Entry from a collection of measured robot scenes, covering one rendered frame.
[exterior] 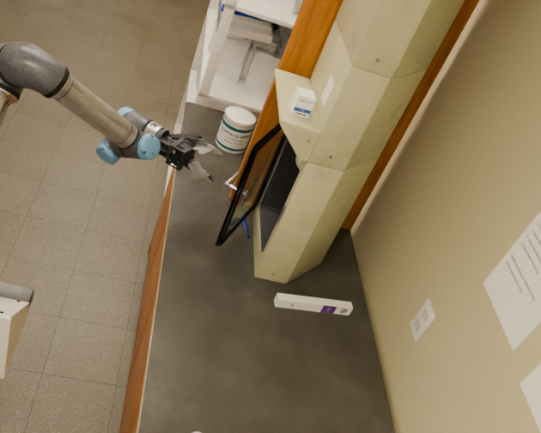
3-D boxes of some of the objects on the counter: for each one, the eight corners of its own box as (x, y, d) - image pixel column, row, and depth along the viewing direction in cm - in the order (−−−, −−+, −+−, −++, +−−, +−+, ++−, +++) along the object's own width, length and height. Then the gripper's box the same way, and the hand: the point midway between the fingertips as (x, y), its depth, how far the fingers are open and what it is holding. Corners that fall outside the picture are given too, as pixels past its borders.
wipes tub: (245, 140, 255) (256, 111, 246) (245, 157, 245) (256, 127, 236) (215, 132, 252) (225, 102, 243) (214, 149, 242) (225, 118, 233)
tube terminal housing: (315, 229, 224) (411, 43, 178) (325, 293, 199) (440, 94, 153) (252, 214, 218) (335, 17, 172) (254, 277, 193) (351, 66, 147)
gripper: (145, 164, 189) (200, 197, 186) (156, 122, 179) (215, 155, 176) (160, 154, 195) (214, 185, 193) (172, 113, 186) (227, 145, 183)
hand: (216, 166), depth 187 cm, fingers open, 10 cm apart
